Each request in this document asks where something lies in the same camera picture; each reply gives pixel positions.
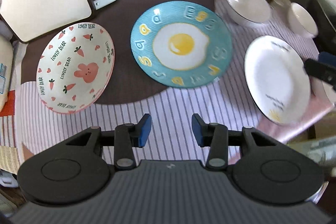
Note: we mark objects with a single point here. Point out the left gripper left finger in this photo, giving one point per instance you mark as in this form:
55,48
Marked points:
124,138

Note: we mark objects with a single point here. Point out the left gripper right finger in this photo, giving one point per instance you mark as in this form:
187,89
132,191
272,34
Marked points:
218,138

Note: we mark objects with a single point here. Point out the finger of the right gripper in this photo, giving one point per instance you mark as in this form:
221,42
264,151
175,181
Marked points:
321,71
327,58

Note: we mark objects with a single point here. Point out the large white plate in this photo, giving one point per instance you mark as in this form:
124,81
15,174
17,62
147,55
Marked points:
277,80

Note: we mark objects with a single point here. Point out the white bowl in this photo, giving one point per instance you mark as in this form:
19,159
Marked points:
301,22
249,13
324,90

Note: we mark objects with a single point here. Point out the pink rabbit carrot plate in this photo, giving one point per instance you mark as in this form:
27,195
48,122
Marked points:
75,67

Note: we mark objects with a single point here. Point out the striped pink table mat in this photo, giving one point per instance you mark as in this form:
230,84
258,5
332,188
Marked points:
27,127

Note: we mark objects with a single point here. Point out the black wok with lid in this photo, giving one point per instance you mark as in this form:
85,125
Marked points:
323,13

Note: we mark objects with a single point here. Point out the white rice cooker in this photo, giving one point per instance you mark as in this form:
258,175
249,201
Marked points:
6,62

